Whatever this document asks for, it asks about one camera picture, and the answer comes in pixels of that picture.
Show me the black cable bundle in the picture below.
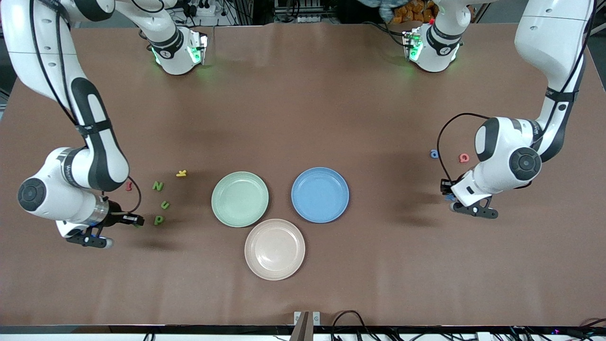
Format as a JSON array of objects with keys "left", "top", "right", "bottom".
[{"left": 509, "top": 318, "right": 606, "bottom": 341}]

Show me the green plate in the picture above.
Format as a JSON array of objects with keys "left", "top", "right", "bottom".
[{"left": 211, "top": 171, "right": 269, "bottom": 228}]

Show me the orange snack bag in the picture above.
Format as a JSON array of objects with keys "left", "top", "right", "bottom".
[{"left": 391, "top": 0, "right": 438, "bottom": 24}]

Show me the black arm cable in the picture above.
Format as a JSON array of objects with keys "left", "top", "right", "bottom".
[
  {"left": 437, "top": 113, "right": 490, "bottom": 183},
  {"left": 28, "top": 0, "right": 142, "bottom": 216}
]

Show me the dark teal patterned cloth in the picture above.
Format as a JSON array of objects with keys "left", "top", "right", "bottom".
[{"left": 357, "top": 0, "right": 408, "bottom": 22}]

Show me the black table edge rail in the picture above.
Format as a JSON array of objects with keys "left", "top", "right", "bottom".
[{"left": 0, "top": 324, "right": 606, "bottom": 335}]

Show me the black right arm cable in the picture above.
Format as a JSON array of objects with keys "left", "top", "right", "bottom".
[{"left": 28, "top": 0, "right": 142, "bottom": 216}]

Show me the blue plate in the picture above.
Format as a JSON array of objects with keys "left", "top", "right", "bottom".
[{"left": 291, "top": 167, "right": 350, "bottom": 224}]

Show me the grey metal bracket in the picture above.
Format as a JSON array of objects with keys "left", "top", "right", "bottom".
[{"left": 294, "top": 310, "right": 321, "bottom": 341}]

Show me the pink plate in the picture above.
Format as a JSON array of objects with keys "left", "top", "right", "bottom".
[{"left": 244, "top": 218, "right": 306, "bottom": 281}]

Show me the brown table cover sheet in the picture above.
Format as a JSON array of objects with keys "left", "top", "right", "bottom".
[{"left": 0, "top": 23, "right": 606, "bottom": 327}]

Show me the black cable loop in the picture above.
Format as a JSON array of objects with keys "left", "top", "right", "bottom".
[{"left": 330, "top": 310, "right": 379, "bottom": 341}]

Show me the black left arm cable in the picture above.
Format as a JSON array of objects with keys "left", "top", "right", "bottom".
[{"left": 437, "top": 113, "right": 490, "bottom": 183}]

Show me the base connector box green light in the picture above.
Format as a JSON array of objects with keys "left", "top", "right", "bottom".
[
  {"left": 188, "top": 31, "right": 209, "bottom": 65},
  {"left": 401, "top": 29, "right": 423, "bottom": 62}
]

